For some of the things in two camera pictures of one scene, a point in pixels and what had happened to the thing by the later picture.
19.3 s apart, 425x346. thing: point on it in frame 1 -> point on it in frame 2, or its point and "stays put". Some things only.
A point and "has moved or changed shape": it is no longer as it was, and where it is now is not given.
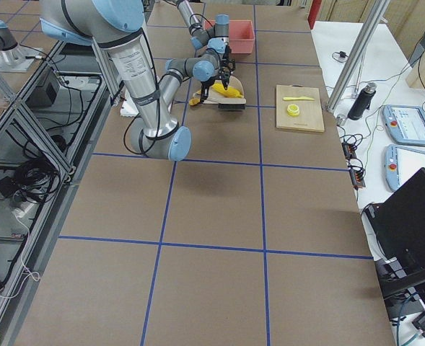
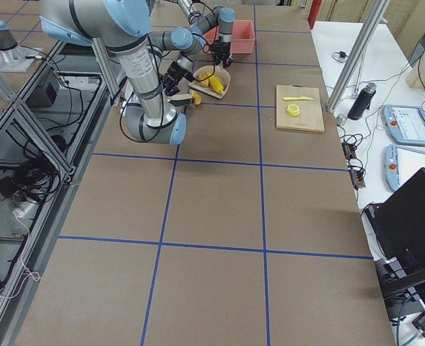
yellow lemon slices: (293, 109) stays put
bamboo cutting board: (310, 115) stays put
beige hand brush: (227, 104) -> (180, 99)
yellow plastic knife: (299, 98) stays put
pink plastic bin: (241, 35) stays put
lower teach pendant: (401, 163) stays put
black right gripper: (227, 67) -> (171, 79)
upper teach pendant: (409, 125) stays put
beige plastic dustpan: (217, 98) has moved or changed shape
